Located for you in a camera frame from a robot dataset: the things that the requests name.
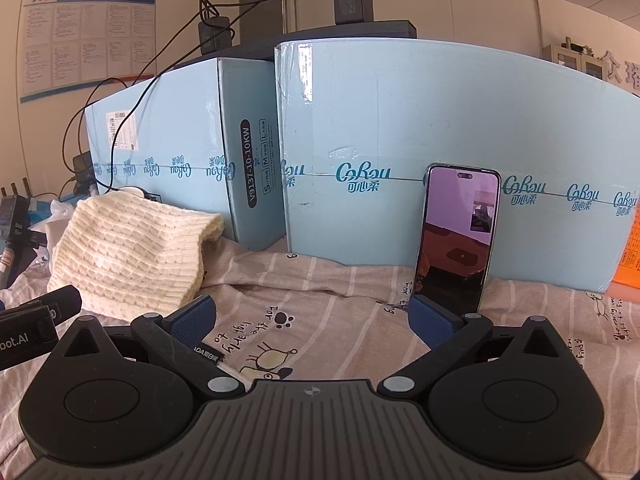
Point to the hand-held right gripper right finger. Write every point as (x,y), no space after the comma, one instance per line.
(432,325)

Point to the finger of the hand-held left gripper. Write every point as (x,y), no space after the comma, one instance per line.
(65,302)

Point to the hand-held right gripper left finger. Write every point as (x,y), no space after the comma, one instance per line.
(192,325)

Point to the cream knit sweater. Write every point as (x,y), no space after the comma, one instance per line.
(125,255)

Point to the smartphone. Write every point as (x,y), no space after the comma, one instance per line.
(455,240)

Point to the black electronic device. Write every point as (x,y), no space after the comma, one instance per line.
(12,230)

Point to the white plastic bag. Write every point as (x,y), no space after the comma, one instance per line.
(57,210)

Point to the striped printed bed sheet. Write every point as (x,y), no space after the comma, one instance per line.
(325,300)

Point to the black power plug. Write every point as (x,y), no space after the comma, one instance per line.
(82,170)

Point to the small light blue cardboard box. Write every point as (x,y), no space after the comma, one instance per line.
(165,125)

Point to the orange printed sheet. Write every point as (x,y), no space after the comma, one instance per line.
(627,265)

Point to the large light blue cardboard box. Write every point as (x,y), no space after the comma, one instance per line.
(400,120)

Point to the small black power adapter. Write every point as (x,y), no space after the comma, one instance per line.
(215,35)

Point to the grey cabinet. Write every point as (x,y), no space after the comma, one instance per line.
(575,60)

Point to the wall poster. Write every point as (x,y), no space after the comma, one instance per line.
(85,30)

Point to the white wall lettering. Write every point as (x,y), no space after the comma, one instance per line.
(620,72)

